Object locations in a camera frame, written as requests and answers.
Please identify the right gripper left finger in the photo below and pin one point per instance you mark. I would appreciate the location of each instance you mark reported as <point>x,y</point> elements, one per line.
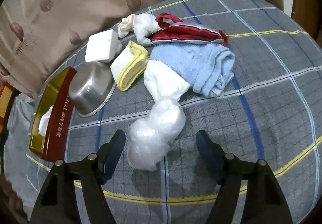
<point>56,202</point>

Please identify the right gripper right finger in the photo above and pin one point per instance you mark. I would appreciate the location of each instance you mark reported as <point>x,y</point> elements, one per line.
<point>265,201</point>

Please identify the red gold tin box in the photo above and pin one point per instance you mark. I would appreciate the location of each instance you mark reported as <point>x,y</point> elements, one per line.
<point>51,146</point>

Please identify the light blue towel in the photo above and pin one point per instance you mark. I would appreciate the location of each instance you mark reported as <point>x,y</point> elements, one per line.
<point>207,68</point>

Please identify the yellow white cloth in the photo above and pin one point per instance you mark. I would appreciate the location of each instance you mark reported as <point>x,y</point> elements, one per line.
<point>129,65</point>

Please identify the cream scrunched cloth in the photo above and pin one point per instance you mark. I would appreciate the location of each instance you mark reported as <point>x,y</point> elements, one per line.
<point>126,25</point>

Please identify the red satin pouch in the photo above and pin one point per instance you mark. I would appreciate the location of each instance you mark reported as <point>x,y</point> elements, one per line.
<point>174,30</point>

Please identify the white fluffy cloth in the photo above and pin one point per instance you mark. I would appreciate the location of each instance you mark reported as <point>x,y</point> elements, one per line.
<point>144,26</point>

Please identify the white sock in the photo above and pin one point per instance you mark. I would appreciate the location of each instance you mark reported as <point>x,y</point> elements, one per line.
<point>161,81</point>

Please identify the translucent plastic cover sheet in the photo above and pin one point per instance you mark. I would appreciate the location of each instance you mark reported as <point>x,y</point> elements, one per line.
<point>15,162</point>

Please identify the grey plaid bed sheet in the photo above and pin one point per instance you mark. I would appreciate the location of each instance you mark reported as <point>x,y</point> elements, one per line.
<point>270,110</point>

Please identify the orange yellow cardboard box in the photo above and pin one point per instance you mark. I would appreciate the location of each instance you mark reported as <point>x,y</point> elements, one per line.
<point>7,96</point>

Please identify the stainless steel bowl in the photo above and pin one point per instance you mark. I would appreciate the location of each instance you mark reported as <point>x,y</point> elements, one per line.
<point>91,87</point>

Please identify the brown wooden door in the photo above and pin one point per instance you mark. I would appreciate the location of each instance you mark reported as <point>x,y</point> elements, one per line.
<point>307,14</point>

